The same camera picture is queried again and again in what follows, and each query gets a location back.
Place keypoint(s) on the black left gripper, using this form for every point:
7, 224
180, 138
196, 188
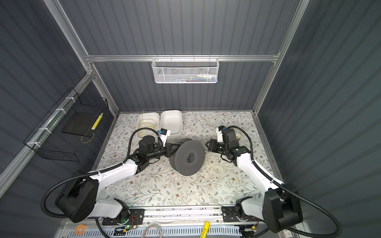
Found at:
168, 150

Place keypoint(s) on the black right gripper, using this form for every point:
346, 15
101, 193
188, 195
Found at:
212, 147

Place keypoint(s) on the grey perforated cable spool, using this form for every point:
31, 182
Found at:
189, 157

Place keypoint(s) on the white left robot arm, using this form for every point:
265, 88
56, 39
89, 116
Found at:
76, 197

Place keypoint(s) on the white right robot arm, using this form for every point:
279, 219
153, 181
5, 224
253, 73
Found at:
280, 208

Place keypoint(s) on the white plastic bin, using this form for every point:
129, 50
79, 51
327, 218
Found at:
172, 120

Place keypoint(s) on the yellow marker in basket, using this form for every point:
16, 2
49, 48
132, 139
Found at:
96, 123

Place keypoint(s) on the yellow marker front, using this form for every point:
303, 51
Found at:
205, 230

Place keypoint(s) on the black pad in basket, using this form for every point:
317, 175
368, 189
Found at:
79, 124

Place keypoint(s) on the orange tape roll front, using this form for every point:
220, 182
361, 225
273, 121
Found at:
80, 229

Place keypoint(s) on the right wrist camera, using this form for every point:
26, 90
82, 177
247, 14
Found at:
220, 136

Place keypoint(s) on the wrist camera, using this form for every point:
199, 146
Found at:
220, 136
163, 135

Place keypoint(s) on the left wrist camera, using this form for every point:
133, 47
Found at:
163, 135

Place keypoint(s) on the white bin with yellow cable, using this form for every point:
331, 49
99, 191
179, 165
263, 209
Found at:
147, 120

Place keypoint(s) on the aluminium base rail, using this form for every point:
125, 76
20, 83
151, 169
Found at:
215, 214

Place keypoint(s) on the white wire mesh basket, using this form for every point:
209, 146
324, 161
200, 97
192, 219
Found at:
185, 72

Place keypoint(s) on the black wire wall basket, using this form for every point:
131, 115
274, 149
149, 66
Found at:
65, 135

